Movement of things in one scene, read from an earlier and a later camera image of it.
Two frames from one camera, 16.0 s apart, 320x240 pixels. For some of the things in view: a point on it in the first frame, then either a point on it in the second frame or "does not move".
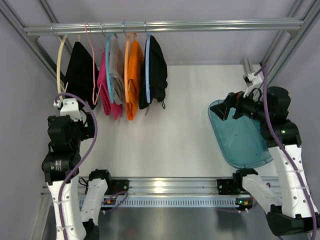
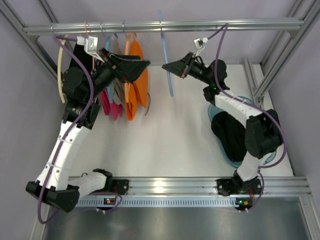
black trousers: x=158 y=75 → x=231 y=134
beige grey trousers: x=116 y=65 does not move
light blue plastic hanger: x=147 y=66 → x=167 y=71
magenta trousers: x=109 y=106 does not move
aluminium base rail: x=183 y=187 does not move
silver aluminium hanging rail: x=75 y=28 does not move
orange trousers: x=135 y=74 does not move
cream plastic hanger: x=62 y=89 does not move
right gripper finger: x=222 y=109 → x=180 y=67
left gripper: x=88 y=124 → x=112 y=66
